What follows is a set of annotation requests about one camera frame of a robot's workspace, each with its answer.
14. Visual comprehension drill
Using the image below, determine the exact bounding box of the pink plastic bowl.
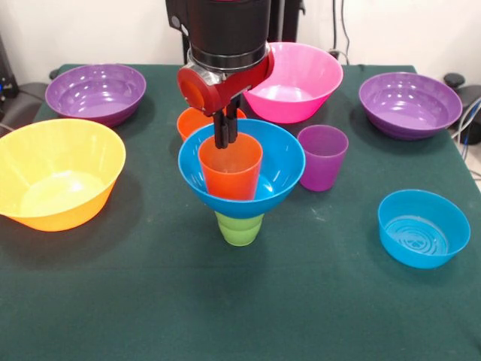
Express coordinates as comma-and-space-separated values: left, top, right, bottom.
242, 41, 344, 124

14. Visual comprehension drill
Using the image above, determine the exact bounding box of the white cable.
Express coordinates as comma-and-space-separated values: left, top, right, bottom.
450, 97, 481, 141

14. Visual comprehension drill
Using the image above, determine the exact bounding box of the orange plastic bowl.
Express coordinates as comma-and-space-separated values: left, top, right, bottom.
176, 107, 248, 143

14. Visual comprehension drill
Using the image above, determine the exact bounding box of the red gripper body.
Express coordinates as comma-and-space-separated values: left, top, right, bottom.
177, 49, 275, 117

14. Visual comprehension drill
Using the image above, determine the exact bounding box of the black device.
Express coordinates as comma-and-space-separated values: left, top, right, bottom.
0, 33, 20, 102

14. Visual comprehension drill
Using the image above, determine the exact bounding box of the orange plastic cup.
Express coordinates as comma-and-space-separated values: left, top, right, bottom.
198, 132, 264, 200

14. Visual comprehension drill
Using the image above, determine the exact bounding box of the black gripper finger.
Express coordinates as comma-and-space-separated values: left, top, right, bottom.
213, 109, 228, 150
225, 96, 242, 144

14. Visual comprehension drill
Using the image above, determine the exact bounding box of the grey wall cable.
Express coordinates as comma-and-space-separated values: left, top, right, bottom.
340, 0, 351, 59

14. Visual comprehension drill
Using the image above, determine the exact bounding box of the dark green table cloth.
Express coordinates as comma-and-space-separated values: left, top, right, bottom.
0, 63, 481, 361

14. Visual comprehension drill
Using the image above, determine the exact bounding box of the black wall cable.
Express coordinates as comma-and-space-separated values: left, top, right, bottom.
331, 0, 338, 52

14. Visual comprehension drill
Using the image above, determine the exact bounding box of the purple plastic cup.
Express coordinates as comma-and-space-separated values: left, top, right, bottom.
299, 124, 349, 193

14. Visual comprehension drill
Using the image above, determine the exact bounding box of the purple plastic bowl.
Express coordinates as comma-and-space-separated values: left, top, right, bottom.
358, 71, 464, 141
44, 63, 147, 128

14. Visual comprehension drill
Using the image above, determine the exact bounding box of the blue cable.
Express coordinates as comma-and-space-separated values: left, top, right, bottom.
460, 96, 481, 147

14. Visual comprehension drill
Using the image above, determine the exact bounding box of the low blue plastic bowl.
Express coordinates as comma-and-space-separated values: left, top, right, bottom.
377, 189, 471, 269

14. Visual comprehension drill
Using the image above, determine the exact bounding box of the deep blue plastic bowl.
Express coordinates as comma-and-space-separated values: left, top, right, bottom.
177, 118, 307, 220

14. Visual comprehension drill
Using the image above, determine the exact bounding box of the black round knob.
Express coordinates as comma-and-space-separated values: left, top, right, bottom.
443, 73, 467, 90

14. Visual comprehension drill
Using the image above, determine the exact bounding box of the yellow plastic bowl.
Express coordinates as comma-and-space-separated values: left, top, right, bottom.
0, 118, 127, 232

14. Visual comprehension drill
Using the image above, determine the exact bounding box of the green plastic cup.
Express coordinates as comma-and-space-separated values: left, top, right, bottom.
214, 209, 265, 247

